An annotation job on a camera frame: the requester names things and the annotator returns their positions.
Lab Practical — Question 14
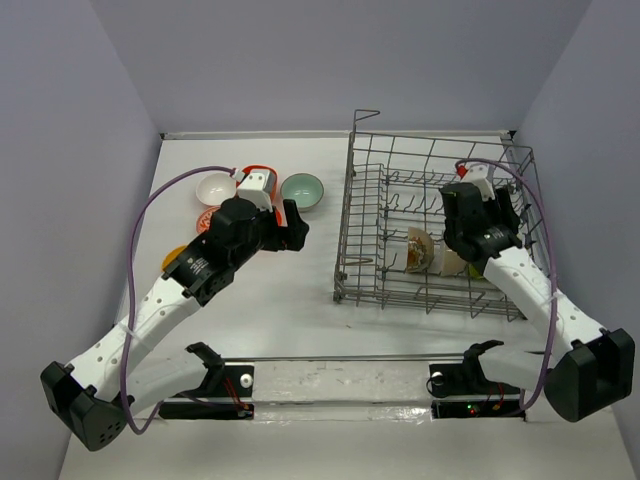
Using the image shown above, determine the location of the red white patterned bowl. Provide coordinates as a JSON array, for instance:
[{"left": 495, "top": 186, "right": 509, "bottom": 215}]
[{"left": 196, "top": 207, "right": 218, "bottom": 234}]

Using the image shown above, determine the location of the lime green bowl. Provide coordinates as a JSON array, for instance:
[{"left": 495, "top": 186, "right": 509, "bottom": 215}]
[{"left": 467, "top": 264, "right": 484, "bottom": 280}]

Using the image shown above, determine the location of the beige painted ceramic bowl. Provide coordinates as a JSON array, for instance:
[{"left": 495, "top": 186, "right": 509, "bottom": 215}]
[{"left": 406, "top": 227, "right": 435, "bottom": 273}]

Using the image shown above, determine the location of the yellow bowl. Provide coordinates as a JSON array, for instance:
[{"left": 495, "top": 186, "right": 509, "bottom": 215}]
[{"left": 162, "top": 245, "right": 186, "bottom": 269}]

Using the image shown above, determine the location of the grey wire dish rack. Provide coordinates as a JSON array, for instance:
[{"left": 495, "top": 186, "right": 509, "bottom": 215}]
[{"left": 334, "top": 109, "right": 546, "bottom": 321}]

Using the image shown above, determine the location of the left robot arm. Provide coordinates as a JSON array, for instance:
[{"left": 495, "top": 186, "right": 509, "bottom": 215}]
[{"left": 40, "top": 197, "right": 309, "bottom": 452}]

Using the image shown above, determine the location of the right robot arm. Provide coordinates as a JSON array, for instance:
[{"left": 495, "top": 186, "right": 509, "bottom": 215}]
[{"left": 440, "top": 182, "right": 635, "bottom": 422}]

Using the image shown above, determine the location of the small white bowl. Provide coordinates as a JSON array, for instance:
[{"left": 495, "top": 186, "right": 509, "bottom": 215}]
[{"left": 195, "top": 173, "right": 236, "bottom": 206}]

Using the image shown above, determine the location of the pale green ceramic bowl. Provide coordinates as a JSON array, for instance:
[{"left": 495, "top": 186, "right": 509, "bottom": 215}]
[{"left": 280, "top": 173, "right": 325, "bottom": 211}]

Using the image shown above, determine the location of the orange square bowl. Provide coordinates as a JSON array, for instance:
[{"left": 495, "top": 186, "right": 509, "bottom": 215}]
[{"left": 243, "top": 164, "right": 278, "bottom": 197}]

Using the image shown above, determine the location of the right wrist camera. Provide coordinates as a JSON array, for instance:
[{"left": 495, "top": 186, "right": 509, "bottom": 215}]
[{"left": 456, "top": 163, "right": 495, "bottom": 202}]

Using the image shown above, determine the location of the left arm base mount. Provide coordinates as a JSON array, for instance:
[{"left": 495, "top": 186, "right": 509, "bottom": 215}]
[{"left": 159, "top": 342, "right": 255, "bottom": 421}]

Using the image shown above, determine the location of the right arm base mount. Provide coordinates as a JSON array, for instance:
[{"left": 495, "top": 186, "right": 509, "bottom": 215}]
[{"left": 425, "top": 340, "right": 526, "bottom": 420}]

